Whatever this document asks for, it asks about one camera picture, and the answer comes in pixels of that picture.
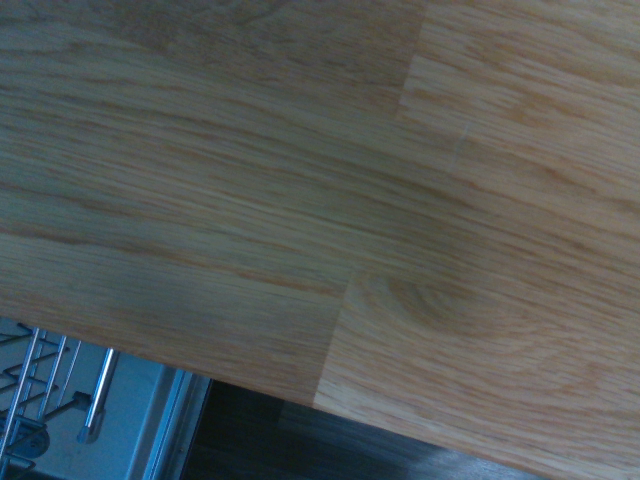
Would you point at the stainless steel dishwasher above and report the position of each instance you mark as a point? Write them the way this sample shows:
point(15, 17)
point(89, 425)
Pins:
point(140, 400)

